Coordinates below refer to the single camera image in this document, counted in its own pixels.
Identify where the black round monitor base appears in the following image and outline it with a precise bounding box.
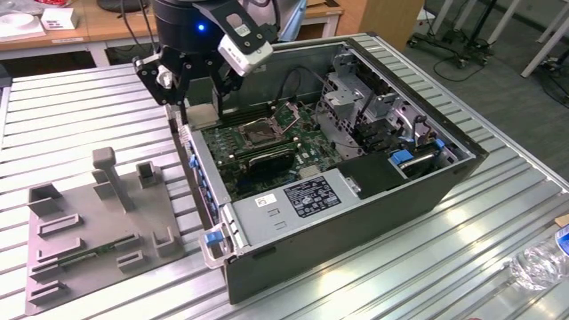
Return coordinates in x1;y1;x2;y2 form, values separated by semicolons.
97;0;154;11

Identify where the green motherboard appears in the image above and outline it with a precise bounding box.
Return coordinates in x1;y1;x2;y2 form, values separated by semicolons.
197;101;338;194

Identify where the black wheeled stand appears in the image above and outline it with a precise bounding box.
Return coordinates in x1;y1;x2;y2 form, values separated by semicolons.
407;0;506;69

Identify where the metal socket cover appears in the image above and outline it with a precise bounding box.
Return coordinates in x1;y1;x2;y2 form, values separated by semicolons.
270;101;307;133

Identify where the grey plastic parts rack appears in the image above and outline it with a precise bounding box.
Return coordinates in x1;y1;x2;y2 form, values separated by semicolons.
25;147;186;316

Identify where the black open PC case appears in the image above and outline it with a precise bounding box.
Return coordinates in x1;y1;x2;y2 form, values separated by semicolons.
166;31;490;305

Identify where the white cardboard box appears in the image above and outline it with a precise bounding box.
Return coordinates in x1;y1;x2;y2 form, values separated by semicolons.
39;8;79;31

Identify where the wooden desk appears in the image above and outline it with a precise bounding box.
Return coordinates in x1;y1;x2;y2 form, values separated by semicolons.
0;0;346;67

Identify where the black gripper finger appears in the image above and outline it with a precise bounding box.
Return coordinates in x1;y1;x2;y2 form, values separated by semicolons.
131;53;190;116
201;56;243;113

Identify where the clear plastic water bottle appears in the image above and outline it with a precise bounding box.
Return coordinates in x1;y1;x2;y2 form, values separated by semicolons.
509;223;569;291

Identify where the CPU socket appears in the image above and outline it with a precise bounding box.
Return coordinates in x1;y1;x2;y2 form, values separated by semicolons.
237;119;285;149

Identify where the white round plate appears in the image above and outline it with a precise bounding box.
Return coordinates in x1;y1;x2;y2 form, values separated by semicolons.
0;13;37;33

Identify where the wooden cabinet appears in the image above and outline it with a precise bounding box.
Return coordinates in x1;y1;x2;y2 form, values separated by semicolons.
357;0;423;53

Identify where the blue disk carrier latch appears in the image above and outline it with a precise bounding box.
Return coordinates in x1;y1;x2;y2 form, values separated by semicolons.
386;149;417;167

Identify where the black round fan shroud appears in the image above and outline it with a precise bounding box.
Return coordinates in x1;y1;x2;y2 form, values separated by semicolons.
246;148;297;177

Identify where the black drive cover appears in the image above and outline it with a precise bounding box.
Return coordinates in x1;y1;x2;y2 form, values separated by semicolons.
337;155;410;201

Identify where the silver power supply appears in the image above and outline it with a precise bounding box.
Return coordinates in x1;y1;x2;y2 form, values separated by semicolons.
225;168;361;249

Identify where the metal drive cage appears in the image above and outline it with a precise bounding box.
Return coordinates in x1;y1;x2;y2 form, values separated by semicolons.
319;49;401;147

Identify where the black looped wire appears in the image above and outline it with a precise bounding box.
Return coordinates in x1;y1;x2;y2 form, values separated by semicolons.
273;66;330;108

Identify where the black RAM slot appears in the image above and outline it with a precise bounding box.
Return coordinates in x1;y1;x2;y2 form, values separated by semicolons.
221;105;273;119
221;111;274;125

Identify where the green RAM stick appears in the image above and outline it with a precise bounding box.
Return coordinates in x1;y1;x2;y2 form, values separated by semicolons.
57;241;118;267

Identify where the silver square CPU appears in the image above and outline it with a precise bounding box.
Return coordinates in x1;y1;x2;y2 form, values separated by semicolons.
185;103;222;131

